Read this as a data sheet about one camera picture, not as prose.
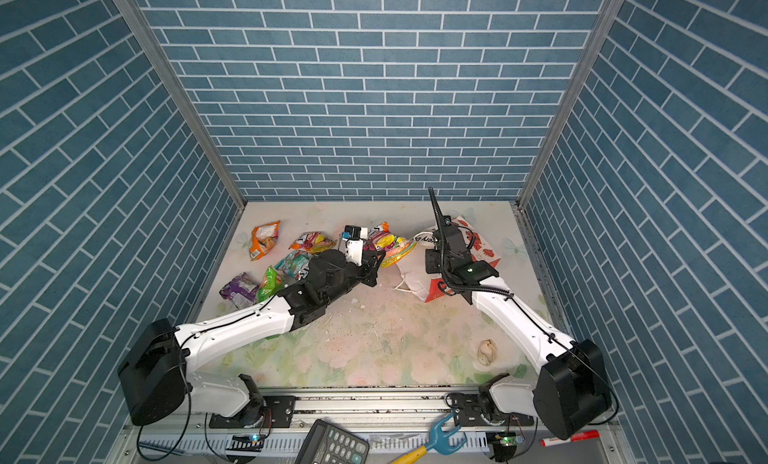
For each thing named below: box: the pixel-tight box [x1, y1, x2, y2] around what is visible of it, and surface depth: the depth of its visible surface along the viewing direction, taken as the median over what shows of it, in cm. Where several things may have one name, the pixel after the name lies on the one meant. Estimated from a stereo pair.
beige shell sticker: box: [477, 338, 498, 366], surface depth 86 cm
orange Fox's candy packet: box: [288, 231, 337, 254], surface depth 104 cm
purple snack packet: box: [219, 272, 260, 309], surface depth 91 cm
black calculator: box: [294, 419, 370, 464], surface depth 69 cm
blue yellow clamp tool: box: [392, 412, 467, 464], surface depth 70 cm
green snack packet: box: [274, 250, 312, 281], surface depth 98 cm
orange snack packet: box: [249, 220, 282, 261], surface depth 104 cm
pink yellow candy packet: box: [365, 222, 417, 268], surface depth 79 cm
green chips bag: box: [256, 266, 283, 303], surface depth 82 cm
